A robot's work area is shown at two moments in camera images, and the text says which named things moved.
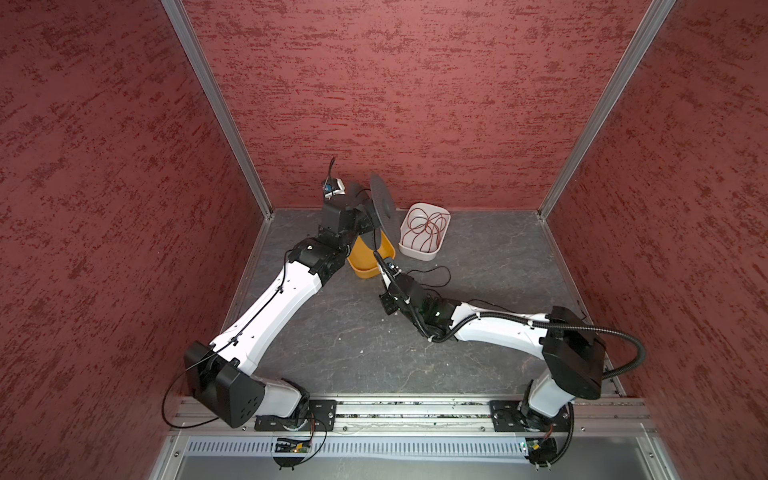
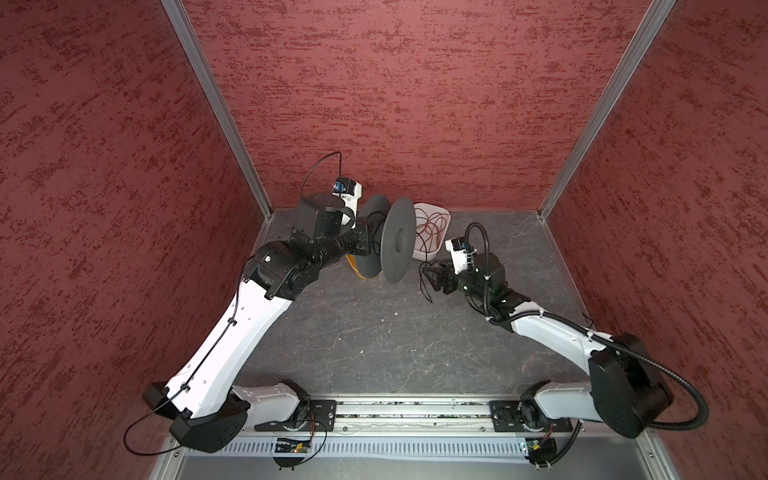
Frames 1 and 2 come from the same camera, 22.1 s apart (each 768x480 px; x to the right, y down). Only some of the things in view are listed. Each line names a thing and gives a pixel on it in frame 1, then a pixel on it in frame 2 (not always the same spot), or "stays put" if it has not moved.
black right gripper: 386,300 to 443,273
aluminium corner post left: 216,96 stays put
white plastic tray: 423,228 stays put
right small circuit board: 541,450 stays put
